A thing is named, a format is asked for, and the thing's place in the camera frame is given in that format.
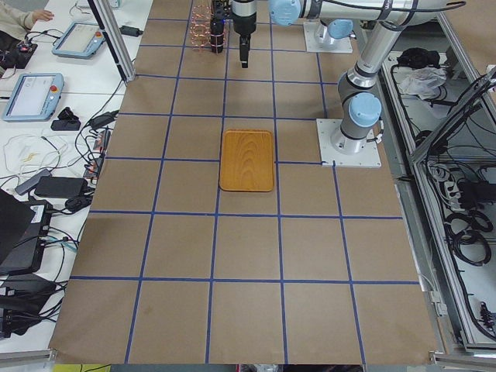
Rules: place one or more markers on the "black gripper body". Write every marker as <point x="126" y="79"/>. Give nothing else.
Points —
<point x="242" y="23"/>

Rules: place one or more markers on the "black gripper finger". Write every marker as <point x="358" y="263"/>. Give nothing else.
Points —
<point x="244" y="50"/>

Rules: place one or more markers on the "dark wine bottle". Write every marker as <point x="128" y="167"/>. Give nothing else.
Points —
<point x="217" y="32"/>

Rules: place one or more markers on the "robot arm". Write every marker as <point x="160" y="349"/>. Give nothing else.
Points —
<point x="396" y="14"/>
<point x="361" y="108"/>

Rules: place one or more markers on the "wooden tray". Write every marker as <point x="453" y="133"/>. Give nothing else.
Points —
<point x="247" y="160"/>

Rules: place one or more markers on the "person hand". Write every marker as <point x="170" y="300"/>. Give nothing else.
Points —
<point x="42" y="15"/>

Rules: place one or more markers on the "teach pendant upper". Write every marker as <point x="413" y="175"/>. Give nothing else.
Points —
<point x="81" y="40"/>

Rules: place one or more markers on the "teach pendant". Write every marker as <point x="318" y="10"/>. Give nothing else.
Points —
<point x="34" y="97"/>
<point x="81" y="40"/>

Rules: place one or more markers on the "teach pendant lower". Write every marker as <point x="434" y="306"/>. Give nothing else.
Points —
<point x="34" y="97"/>

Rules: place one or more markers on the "black power adapter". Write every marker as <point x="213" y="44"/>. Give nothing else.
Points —
<point x="60" y="187"/>

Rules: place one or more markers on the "black laptop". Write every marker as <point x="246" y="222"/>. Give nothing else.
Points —
<point x="23" y="226"/>

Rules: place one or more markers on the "copper wire bottle basket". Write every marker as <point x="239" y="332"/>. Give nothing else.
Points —
<point x="200" y="22"/>

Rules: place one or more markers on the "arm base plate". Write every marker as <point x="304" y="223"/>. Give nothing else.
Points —
<point x="336" y="150"/>
<point x="328" y="36"/>

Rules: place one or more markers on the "aluminium frame post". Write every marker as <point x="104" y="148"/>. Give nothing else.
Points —
<point x="108" y="25"/>

